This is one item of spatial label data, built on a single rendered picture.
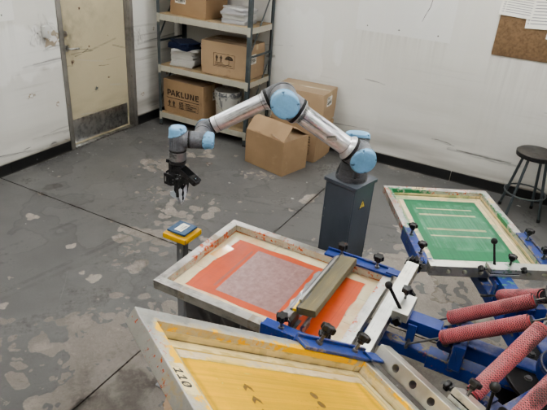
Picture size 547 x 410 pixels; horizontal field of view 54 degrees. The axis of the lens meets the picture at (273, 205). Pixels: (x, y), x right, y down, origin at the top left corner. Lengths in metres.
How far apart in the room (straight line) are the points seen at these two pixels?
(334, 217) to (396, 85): 3.30
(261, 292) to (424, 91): 3.90
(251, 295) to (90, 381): 1.34
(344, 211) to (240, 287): 0.69
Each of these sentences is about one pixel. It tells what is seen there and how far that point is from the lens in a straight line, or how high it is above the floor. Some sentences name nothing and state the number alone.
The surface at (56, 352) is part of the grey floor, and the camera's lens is 3.39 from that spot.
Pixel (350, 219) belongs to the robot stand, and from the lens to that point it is 2.55.
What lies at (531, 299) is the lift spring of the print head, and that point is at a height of 1.23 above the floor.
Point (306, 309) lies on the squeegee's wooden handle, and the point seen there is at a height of 1.06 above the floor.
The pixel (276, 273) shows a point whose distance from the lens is 2.25.
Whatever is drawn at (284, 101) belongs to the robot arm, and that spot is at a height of 1.61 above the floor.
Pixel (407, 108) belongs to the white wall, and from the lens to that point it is 5.77.
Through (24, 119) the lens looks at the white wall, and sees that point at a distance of 5.56.
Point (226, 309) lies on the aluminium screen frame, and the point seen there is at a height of 0.99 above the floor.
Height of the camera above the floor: 2.24
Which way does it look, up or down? 28 degrees down
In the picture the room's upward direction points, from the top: 5 degrees clockwise
